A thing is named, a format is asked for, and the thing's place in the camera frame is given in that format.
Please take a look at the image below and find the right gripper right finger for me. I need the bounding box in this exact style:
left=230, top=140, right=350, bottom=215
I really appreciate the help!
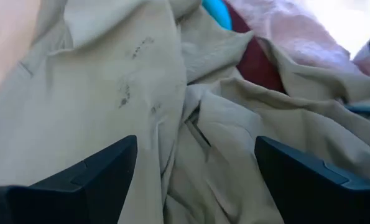
left=254, top=135, right=370, bottom=224

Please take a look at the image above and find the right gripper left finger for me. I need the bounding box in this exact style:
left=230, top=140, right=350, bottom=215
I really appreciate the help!
left=0, top=134, right=138, bottom=224

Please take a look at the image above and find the grey blue cloth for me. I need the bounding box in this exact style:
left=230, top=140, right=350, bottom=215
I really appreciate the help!
left=345, top=104, right=370, bottom=116

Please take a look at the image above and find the maroon garment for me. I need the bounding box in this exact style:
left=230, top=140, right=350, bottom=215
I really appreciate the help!
left=223, top=0, right=287, bottom=94

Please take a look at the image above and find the pale lilac pink shirt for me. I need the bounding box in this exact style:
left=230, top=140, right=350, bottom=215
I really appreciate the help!
left=228, top=0, right=370, bottom=78

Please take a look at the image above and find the teal garment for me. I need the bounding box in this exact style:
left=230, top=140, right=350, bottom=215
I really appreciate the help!
left=201, top=0, right=234, bottom=31

